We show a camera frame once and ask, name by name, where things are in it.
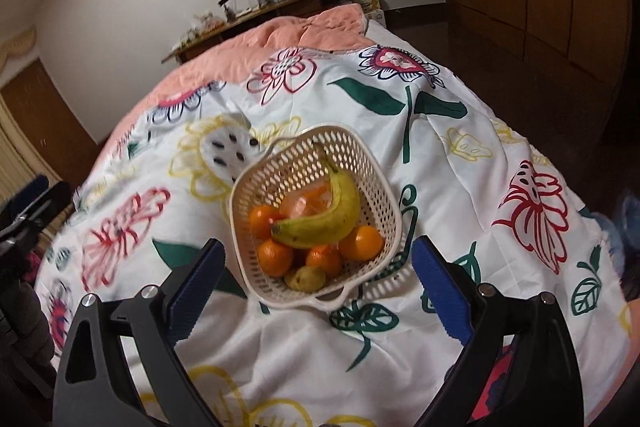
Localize large orange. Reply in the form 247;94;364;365
248;205;284;241

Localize mandarin orange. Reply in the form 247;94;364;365
305;244;343;280

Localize bagged oranges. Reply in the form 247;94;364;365
279;180;332;219

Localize pink quilt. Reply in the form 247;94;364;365
96;3;373;164

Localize yellow banana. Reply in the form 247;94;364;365
271;143;360;249

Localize floral white duvet cover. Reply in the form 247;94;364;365
36;20;639;426

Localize beige curtain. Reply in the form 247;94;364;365
0;26;66;208

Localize wooden headboard shelf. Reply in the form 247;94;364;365
160;0;341;64

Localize orange in basket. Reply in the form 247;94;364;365
338;225;385;262

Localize small orange behind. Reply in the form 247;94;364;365
257;239;294;277

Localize small yellow-green lemon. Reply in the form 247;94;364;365
284;265;326;294

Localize white perforated plastic basket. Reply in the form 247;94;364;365
229;124;402;312

